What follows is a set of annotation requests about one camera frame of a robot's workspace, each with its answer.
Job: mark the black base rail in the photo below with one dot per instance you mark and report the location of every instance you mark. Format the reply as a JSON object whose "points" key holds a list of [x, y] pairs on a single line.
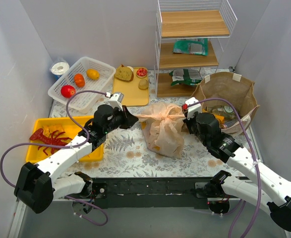
{"points": [[153, 192]]}

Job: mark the floral table mat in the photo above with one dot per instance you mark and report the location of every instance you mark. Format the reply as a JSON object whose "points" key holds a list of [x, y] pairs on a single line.
{"points": [[126, 155]]}

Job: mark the small orange pumpkin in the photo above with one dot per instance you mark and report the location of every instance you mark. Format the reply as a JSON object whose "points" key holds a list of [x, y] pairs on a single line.
{"points": [[79, 80]]}

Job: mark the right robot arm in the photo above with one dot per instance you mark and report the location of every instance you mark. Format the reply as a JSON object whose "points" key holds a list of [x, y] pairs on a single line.
{"points": [[272, 192]]}

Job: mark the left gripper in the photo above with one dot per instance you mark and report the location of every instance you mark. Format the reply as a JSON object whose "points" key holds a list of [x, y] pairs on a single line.
{"points": [[123, 117]]}

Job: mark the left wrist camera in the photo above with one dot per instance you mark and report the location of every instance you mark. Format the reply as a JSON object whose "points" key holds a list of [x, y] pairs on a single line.
{"points": [[115, 100]]}

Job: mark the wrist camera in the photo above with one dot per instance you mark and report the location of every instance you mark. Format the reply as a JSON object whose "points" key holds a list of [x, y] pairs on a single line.
{"points": [[115, 100], [190, 107]]}

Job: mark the brown burlap tote bag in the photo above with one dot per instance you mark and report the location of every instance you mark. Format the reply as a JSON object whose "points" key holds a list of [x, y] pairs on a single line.
{"points": [[232, 87]]}

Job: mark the red toy lobster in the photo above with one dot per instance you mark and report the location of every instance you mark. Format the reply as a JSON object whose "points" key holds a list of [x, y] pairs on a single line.
{"points": [[53, 139]]}

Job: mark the small bread roll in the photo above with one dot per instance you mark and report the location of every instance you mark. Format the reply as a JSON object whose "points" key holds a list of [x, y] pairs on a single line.
{"points": [[143, 84]]}

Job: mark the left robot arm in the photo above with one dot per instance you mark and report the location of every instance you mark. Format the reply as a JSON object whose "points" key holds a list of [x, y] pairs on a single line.
{"points": [[58, 163]]}

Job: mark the yellow bread tray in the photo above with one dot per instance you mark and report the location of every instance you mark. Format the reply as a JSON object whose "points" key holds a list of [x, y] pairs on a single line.
{"points": [[133, 95]]}

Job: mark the white tape roll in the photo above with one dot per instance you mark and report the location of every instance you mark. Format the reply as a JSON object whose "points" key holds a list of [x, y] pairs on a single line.
{"points": [[59, 69]]}

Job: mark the orange mango gummy packet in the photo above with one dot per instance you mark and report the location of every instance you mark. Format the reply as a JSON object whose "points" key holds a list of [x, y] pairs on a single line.
{"points": [[221, 119]]}

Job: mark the white plastic basket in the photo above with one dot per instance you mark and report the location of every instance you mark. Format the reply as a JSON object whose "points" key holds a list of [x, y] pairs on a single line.
{"points": [[83, 102]]}

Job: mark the teal snack packet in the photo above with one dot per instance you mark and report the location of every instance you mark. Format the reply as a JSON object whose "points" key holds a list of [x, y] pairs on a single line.
{"points": [[191, 47]]}

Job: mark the peach plastic grocery bag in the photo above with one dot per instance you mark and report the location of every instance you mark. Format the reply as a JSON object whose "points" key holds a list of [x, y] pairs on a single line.
{"points": [[161, 124]]}

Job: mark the silver drink can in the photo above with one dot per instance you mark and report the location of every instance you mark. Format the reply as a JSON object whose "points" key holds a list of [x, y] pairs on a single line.
{"points": [[229, 124]]}

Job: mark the round bread loaf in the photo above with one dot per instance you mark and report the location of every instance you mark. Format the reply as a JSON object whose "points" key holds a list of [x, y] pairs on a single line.
{"points": [[124, 73]]}

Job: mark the green white snack packet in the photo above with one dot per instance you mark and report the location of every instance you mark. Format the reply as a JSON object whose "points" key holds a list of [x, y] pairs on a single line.
{"points": [[190, 77]]}

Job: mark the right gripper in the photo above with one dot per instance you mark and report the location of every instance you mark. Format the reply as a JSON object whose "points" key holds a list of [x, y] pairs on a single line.
{"points": [[189, 122]]}

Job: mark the white wire shelf rack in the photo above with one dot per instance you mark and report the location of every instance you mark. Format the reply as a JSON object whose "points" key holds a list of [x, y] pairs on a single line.
{"points": [[187, 39]]}

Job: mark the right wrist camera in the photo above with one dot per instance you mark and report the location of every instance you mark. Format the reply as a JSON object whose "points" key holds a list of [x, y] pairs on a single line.
{"points": [[190, 107]]}

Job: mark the clear glass bottle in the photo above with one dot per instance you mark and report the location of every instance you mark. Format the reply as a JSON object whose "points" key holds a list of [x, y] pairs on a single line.
{"points": [[226, 111]]}

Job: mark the yellow mango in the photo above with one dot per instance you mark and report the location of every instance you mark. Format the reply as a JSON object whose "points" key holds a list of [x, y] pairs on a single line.
{"points": [[93, 74]]}

